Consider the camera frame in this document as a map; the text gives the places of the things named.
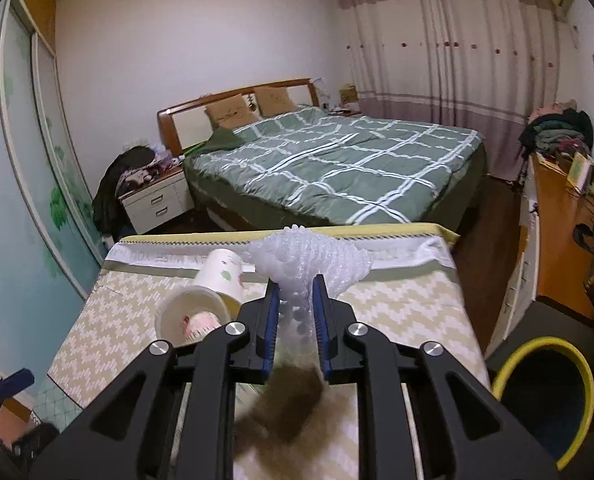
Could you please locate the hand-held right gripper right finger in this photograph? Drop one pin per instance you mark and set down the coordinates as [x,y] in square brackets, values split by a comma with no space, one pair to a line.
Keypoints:
[319,320]

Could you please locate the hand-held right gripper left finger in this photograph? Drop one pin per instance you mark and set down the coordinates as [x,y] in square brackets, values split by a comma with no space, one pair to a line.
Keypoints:
[273,320]

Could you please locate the clear bubble wrap sheet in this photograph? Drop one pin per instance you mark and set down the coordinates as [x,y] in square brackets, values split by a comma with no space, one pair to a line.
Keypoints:
[297,260]

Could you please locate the white paper cup green print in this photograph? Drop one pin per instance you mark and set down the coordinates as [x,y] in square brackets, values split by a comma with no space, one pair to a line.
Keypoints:
[219,272]

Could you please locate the yellow rimmed dark trash bin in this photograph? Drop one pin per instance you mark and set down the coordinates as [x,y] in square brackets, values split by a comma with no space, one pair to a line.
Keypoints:
[507,367]

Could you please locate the pink white wrapper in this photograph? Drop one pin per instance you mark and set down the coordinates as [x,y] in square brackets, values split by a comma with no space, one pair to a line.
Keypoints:
[201,324]

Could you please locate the beige zigzag tablecloth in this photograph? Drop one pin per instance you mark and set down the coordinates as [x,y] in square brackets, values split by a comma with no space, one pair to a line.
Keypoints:
[407,310]

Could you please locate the green checked quilt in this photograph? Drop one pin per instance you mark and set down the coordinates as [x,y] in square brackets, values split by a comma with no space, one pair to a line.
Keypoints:
[337,160]

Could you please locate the white wooden nightstand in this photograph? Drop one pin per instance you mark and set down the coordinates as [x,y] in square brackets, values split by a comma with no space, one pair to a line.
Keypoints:
[159,202]

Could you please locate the dark green cloth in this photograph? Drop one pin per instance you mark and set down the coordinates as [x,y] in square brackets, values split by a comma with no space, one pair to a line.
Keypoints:
[224,139]

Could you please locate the floral cloth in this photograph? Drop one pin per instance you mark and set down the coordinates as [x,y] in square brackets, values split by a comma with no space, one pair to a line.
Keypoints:
[162,166]

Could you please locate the white drawer cabinet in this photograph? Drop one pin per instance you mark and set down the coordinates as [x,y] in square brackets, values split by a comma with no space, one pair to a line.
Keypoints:
[519,260]

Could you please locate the dark jacket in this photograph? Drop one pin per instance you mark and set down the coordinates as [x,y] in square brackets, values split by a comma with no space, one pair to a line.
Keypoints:
[109,185]

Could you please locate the brown pillow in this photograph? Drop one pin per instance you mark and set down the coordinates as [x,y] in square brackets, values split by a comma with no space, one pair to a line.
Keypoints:
[274,99]
[229,110]

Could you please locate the wooden bed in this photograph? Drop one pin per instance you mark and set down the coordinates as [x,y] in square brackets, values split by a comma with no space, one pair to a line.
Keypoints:
[197,110]

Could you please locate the tan cardboard box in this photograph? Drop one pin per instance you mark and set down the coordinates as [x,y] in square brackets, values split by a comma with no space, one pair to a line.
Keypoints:
[348,95]

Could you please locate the green quilted mat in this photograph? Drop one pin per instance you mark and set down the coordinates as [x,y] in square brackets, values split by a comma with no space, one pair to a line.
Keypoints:
[52,395]

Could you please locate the wooden desk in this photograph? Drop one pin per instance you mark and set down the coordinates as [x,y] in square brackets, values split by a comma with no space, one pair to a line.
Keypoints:
[557,240]

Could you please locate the blue object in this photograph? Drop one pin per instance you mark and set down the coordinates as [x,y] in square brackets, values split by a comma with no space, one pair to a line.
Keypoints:
[17,382]

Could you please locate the sliding door wardrobe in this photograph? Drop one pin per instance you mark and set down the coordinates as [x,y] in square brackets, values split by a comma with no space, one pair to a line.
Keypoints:
[22,185]

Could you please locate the pink white curtain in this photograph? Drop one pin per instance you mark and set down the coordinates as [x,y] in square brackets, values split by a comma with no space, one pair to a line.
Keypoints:
[452,60]

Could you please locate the pile of folded clothes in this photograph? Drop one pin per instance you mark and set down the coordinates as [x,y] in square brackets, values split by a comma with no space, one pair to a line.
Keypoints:
[557,132]

